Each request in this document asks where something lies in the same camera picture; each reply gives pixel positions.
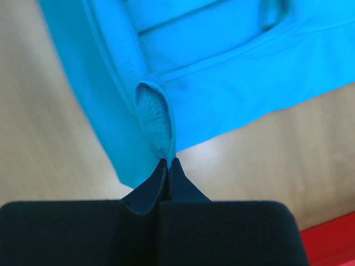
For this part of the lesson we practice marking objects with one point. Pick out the teal blue t shirt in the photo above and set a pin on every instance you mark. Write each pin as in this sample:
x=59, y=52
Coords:
x=157, y=77

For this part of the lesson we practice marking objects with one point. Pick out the red plastic bin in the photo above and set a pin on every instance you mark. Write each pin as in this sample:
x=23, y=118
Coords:
x=331, y=243

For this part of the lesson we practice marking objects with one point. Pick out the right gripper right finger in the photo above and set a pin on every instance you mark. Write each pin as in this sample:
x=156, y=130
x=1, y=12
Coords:
x=194, y=230

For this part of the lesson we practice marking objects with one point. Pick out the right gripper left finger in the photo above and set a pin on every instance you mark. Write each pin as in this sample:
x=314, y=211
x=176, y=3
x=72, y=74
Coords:
x=98, y=232

